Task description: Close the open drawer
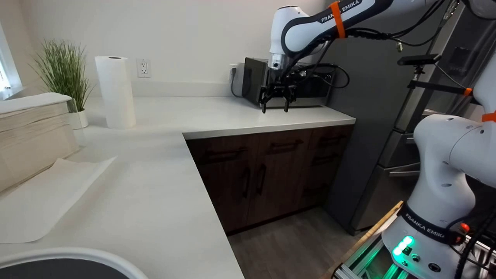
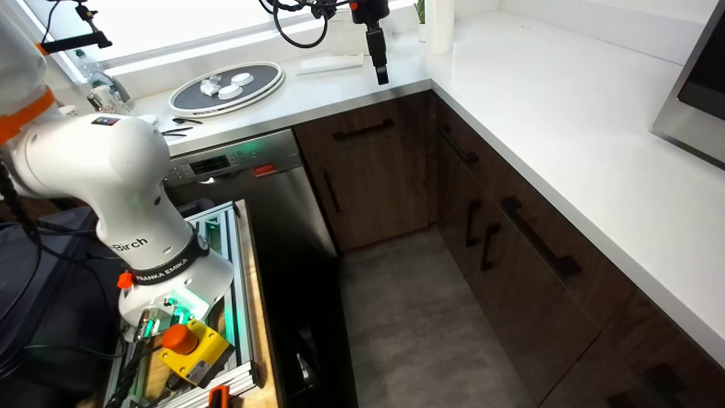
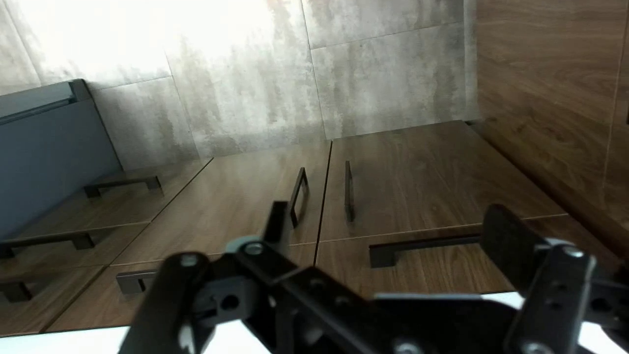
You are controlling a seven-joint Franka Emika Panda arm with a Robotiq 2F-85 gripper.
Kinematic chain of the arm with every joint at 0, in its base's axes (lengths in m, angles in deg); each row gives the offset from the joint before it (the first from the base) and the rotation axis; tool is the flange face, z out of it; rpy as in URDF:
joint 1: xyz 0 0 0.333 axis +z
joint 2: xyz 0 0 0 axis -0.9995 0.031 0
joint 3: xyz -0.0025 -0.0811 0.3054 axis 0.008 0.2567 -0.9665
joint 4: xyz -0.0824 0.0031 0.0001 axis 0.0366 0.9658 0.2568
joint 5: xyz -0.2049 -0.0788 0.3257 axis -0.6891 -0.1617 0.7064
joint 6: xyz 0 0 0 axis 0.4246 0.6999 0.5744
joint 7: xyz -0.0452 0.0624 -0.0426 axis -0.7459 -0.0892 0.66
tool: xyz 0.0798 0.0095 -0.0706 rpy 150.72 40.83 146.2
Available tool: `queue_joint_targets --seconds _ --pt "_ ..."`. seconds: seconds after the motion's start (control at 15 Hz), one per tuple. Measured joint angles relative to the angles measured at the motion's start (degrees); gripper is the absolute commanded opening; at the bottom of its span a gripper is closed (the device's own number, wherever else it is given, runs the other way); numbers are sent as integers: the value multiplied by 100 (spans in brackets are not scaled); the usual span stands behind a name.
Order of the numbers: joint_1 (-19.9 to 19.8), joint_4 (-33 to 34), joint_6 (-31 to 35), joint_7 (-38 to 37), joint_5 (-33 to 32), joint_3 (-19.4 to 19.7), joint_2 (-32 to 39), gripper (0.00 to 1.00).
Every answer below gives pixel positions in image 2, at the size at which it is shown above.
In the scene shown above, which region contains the brown wooden cabinet door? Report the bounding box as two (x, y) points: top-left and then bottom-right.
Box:
(437, 146), (489, 285)
(302, 126), (432, 253)
(475, 197), (602, 406)

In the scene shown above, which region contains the steel microwave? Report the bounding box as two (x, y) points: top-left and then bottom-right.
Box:
(651, 0), (725, 171)

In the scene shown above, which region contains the brown wooden drawer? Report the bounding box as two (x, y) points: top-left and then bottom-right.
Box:
(293, 92), (432, 152)
(538, 288), (725, 408)
(433, 93), (514, 202)
(500, 167), (639, 334)

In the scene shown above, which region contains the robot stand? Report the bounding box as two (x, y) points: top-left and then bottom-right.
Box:
(104, 198), (285, 408)

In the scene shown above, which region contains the clear plastic bottle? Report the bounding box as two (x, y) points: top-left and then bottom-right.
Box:
(74, 49), (134, 112)

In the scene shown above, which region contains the yellow emergency stop box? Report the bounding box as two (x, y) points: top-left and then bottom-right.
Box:
(158, 318), (236, 389)

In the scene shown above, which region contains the round grey tray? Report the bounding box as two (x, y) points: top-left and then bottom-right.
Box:
(168, 61), (286, 118)

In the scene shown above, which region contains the white paper towel roll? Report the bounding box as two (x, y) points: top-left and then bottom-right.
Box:
(424, 0), (456, 55)

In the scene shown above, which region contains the black drawer handle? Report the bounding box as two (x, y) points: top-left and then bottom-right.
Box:
(332, 117), (396, 142)
(438, 125), (480, 167)
(645, 363), (689, 398)
(501, 195), (583, 280)

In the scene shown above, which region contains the small potted plant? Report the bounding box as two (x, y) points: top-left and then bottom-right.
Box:
(414, 0), (428, 44)

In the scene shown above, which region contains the window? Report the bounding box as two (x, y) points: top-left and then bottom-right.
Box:
(23, 0), (421, 64)

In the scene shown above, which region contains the black braided cable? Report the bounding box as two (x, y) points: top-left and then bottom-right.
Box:
(106, 339), (162, 408)

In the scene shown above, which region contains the steel dishwasher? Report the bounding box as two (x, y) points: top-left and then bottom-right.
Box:
(163, 129), (359, 408)

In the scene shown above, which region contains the black door handle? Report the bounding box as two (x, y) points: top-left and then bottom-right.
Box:
(465, 199), (483, 248)
(480, 223), (502, 272)
(322, 168), (343, 215)

